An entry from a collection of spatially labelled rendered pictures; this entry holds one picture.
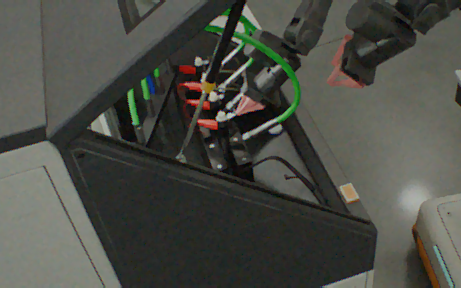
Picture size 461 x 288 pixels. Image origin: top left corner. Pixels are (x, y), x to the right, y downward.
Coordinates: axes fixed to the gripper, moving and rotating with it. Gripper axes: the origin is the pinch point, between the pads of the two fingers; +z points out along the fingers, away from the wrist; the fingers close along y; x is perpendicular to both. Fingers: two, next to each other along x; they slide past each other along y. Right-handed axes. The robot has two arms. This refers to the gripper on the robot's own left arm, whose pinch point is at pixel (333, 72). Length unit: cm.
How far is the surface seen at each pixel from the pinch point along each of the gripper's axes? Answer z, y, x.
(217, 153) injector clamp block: 45.8, 3.4, 1.7
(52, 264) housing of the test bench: 33, 50, -29
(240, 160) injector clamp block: 41.0, 4.5, 6.2
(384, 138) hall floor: 109, -87, 111
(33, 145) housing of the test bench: 9, 39, -44
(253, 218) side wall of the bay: 15.9, 28.8, 0.6
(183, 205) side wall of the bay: 15.4, 33.6, -14.4
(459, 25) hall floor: 103, -194, 151
